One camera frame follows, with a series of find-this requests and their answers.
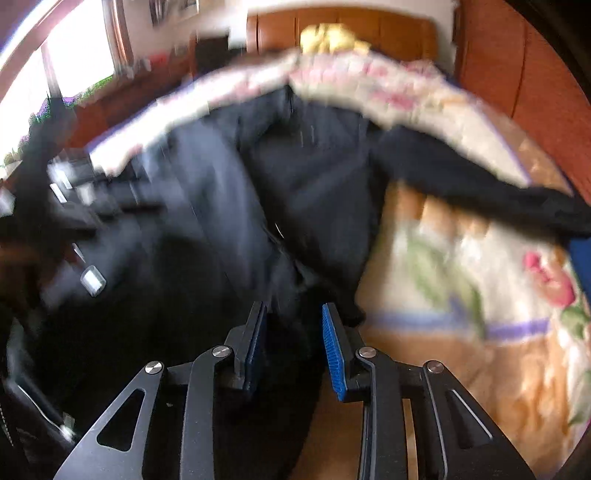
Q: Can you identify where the blue bed sheet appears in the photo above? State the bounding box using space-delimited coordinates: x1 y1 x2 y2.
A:
568 237 591 283

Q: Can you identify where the wooden slatted wardrobe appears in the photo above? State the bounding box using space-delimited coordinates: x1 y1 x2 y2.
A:
455 0 591 204

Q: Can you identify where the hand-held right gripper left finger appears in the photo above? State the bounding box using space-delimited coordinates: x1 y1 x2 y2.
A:
53 301 269 480

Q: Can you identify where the wooden headboard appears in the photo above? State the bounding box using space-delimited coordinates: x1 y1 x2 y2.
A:
246 9 439 64

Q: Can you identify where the dark chair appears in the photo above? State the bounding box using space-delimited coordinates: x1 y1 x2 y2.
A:
194 36 246 80

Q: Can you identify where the window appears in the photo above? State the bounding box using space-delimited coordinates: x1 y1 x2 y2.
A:
0 25 118 183

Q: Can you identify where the black jacket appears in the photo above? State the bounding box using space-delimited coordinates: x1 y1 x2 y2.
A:
28 85 591 480

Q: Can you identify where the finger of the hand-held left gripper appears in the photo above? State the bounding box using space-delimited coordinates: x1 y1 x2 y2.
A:
90 182 174 232

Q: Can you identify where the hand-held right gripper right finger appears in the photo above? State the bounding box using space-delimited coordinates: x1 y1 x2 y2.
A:
321 303 536 480

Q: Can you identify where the floral blanket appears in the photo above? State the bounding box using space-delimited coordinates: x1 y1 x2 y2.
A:
88 46 591 480

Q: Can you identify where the yellow plush toy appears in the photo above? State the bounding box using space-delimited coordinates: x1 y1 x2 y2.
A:
299 23 373 54

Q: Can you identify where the wooden side cabinet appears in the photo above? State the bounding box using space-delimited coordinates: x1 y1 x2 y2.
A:
69 58 197 155

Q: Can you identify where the wall picture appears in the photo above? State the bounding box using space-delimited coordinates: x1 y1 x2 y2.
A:
148 0 200 27

